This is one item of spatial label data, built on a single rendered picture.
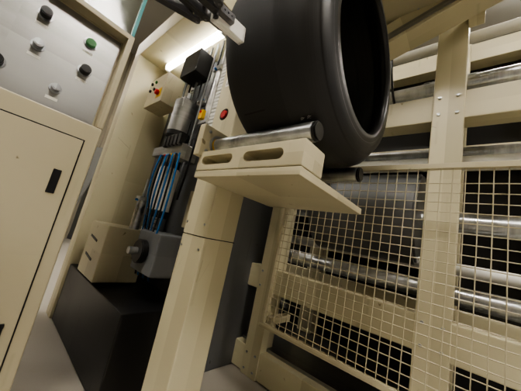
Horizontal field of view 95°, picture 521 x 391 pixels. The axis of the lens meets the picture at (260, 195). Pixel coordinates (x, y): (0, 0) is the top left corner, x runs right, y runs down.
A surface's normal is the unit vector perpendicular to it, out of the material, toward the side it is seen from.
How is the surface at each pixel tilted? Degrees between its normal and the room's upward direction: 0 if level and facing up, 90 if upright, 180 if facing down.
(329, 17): 94
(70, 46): 90
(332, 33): 95
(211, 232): 90
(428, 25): 162
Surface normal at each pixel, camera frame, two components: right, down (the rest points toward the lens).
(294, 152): -0.62, -0.27
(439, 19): 0.04, 0.93
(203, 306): 0.75, 0.04
